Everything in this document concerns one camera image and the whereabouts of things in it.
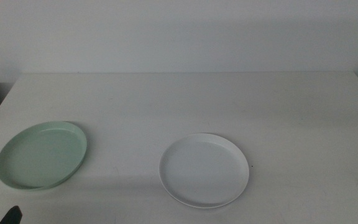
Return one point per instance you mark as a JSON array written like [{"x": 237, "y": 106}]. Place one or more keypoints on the pale green shallow bowl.
[{"x": 42, "y": 155}]

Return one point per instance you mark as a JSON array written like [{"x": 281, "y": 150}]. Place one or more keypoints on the white shallow bowl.
[{"x": 204, "y": 171}]

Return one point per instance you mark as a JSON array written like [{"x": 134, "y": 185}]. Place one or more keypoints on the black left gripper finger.
[{"x": 13, "y": 216}]

